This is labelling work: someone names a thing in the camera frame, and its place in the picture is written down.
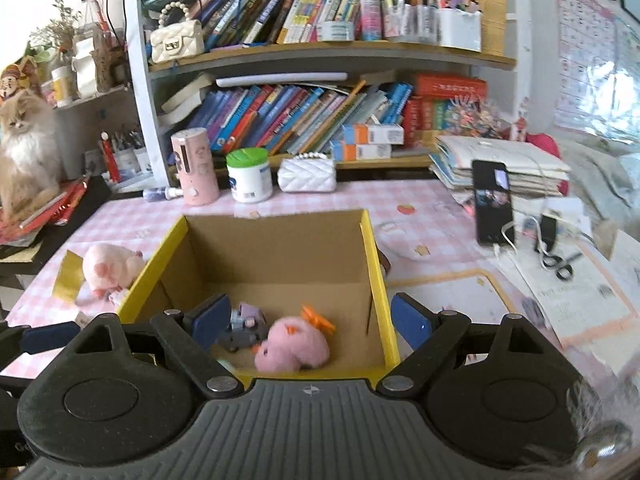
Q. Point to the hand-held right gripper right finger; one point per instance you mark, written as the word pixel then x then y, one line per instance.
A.
pixel 412 320

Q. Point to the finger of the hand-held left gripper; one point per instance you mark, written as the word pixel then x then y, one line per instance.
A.
pixel 50 340

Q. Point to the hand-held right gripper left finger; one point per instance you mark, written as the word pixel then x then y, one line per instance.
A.
pixel 212 322

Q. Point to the grey toy car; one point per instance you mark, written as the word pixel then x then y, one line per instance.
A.
pixel 245 332

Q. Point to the yellow tape roll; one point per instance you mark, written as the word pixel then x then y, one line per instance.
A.
pixel 70 277

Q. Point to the pink plush with orange bow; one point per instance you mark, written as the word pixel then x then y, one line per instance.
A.
pixel 295 345

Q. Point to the yellow cardboard box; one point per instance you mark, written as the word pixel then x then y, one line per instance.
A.
pixel 280 260

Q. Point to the pink plush pig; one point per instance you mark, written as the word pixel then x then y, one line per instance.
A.
pixel 107 265

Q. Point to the cartoon bear desk mat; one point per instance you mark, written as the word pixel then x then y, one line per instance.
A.
pixel 450 295

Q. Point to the pink checked tablecloth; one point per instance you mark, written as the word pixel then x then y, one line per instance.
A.
pixel 440 200

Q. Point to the red paper packets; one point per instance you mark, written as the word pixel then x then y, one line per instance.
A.
pixel 55 210

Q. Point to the small spray bottle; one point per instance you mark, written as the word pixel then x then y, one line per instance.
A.
pixel 162 193

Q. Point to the black smartphone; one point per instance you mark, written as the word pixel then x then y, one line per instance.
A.
pixel 492 205

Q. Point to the black side table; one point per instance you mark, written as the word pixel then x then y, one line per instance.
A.
pixel 90 200

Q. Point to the white jar with green lid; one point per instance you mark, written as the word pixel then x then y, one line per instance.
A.
pixel 250 180

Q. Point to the pink humidifier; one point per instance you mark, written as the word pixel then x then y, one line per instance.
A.
pixel 195 170

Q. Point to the black scissors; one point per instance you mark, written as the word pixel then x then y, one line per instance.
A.
pixel 562 265

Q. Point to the loose paper sheets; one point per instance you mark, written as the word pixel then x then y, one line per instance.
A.
pixel 575 300

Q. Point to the white quilted bag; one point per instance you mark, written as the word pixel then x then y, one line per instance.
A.
pixel 306 175

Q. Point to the orange and white box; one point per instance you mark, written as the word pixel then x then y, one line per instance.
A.
pixel 362 151
pixel 375 134

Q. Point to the fluffy orange cat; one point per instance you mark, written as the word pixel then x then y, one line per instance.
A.
pixel 27 160

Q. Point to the group of desk pen holders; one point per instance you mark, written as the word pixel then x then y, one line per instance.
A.
pixel 127 160

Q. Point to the stack of papers and booklets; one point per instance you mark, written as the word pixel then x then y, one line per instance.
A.
pixel 500 152

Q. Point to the row of colourful books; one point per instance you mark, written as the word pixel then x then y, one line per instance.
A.
pixel 300 115

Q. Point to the pale thick book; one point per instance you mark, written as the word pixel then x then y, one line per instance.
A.
pixel 187 97

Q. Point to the red book box set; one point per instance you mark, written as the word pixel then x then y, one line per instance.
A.
pixel 450 95

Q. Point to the long white tube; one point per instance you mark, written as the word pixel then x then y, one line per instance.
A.
pixel 280 79

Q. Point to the white bottle with yellow label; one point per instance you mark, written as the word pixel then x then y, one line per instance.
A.
pixel 62 87

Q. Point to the cartoon figure doll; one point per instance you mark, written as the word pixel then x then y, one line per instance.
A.
pixel 15 82

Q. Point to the white pen holder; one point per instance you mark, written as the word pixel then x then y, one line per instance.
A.
pixel 460 30

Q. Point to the dried flower bouquet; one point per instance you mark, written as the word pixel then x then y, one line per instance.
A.
pixel 57 30

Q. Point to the row of upright shelf books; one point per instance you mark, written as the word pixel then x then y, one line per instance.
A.
pixel 300 0

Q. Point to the white frame bookshelf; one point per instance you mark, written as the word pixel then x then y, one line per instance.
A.
pixel 137 85

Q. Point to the pink alphabet wall poster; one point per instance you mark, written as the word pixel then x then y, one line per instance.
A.
pixel 585 55

